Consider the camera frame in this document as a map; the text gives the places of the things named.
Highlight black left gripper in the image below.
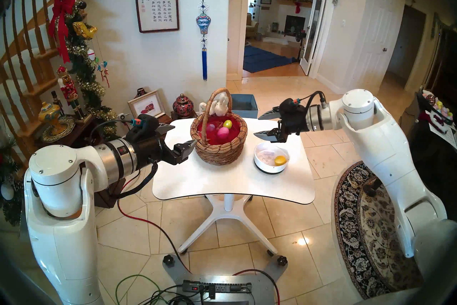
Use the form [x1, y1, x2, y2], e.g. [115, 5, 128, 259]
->
[133, 123, 197, 166]

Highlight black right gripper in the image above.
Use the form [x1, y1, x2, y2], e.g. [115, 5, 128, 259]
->
[254, 101, 310, 142]

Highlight red shredded basket filling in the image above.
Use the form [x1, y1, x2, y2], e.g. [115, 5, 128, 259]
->
[202, 115, 242, 146]

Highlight blue open box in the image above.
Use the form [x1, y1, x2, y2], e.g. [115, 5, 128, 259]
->
[230, 94, 258, 119]

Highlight red cloisonne lidded jar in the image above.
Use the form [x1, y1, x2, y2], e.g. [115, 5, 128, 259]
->
[173, 93, 194, 118]

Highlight white round bowl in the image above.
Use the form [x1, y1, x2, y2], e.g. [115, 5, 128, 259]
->
[254, 142, 290, 175]

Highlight framed red shoe picture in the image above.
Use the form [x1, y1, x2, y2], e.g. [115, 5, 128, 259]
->
[127, 90, 166, 118]

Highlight white plush bunny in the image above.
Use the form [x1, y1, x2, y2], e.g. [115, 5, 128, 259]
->
[199, 92, 231, 116]

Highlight blue area rug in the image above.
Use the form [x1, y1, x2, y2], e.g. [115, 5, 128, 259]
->
[243, 44, 297, 73]

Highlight dark wood side table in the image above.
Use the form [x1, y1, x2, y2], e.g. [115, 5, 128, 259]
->
[39, 113, 172, 208]

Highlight tan armchair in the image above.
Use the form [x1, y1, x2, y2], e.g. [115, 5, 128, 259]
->
[246, 13, 260, 39]

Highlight colourful hanging bird ornaments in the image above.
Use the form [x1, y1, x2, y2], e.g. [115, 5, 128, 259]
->
[96, 61, 111, 88]

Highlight black fireplace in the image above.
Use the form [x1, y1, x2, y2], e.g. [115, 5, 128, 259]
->
[285, 15, 306, 36]

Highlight ornate decorative plate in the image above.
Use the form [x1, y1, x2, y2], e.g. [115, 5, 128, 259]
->
[42, 117, 76, 143]

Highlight white glass french door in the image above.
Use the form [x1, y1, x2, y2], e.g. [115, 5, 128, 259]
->
[300, 0, 330, 76]

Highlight green tinsel stair garland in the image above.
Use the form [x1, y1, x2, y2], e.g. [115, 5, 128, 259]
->
[62, 1, 118, 138]

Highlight red nutcracker figure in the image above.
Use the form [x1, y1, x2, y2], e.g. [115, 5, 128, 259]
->
[56, 66, 87, 121]

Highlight blue vase tassel hanging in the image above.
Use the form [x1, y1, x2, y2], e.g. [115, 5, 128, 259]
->
[196, 0, 211, 81]

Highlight small black nutcracker figure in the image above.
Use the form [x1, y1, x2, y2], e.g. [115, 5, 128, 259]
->
[51, 91, 65, 117]

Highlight yellow cloisonne urn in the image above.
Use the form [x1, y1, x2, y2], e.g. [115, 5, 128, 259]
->
[38, 102, 61, 131]

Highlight white panel door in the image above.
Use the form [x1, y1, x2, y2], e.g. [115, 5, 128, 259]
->
[348, 0, 406, 95]

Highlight gold foil ornament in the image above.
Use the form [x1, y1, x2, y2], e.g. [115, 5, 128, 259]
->
[72, 22, 97, 40]

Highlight wooden staircase railing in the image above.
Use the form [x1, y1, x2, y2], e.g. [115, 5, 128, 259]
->
[0, 0, 125, 162]

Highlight black power strip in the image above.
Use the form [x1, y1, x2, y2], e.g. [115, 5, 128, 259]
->
[182, 280, 252, 294]

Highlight large oriental floral rug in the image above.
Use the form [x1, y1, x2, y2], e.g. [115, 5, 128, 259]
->
[334, 161, 443, 299]

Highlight black tray of eggs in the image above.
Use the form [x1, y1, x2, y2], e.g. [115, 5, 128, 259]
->
[421, 89, 457, 126]

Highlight red ribbon bow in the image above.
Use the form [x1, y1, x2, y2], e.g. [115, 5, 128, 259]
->
[49, 0, 76, 63]

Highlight white paper sheet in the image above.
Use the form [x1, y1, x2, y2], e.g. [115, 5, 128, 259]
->
[428, 120, 457, 149]

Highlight decorated christmas tree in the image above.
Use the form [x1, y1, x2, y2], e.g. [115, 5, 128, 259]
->
[0, 136, 27, 226]

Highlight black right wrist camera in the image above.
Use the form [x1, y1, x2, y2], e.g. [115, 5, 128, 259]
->
[280, 97, 304, 112]

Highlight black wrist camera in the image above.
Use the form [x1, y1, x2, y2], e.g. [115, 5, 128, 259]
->
[280, 97, 304, 112]
[126, 114, 160, 137]

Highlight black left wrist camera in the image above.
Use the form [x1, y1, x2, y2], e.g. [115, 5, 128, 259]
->
[126, 114, 160, 137]

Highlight wicker basket with handle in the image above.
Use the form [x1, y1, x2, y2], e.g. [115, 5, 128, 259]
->
[190, 88, 248, 166]

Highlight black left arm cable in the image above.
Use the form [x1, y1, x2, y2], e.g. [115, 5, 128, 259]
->
[112, 163, 159, 199]

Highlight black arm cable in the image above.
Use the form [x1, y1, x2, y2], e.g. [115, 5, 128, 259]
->
[112, 163, 159, 199]
[298, 91, 327, 109]

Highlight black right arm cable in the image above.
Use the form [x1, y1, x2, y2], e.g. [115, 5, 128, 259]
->
[298, 91, 327, 109]

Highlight white table pedestal base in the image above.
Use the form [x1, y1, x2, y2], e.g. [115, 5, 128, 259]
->
[177, 194, 279, 255]

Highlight green cable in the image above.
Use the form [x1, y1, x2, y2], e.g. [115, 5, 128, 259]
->
[115, 274, 163, 305]

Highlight black cable bundle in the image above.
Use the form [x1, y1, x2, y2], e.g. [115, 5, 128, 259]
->
[143, 285, 215, 305]

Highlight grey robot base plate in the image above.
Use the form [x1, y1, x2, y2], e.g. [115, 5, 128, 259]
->
[162, 254, 288, 305]

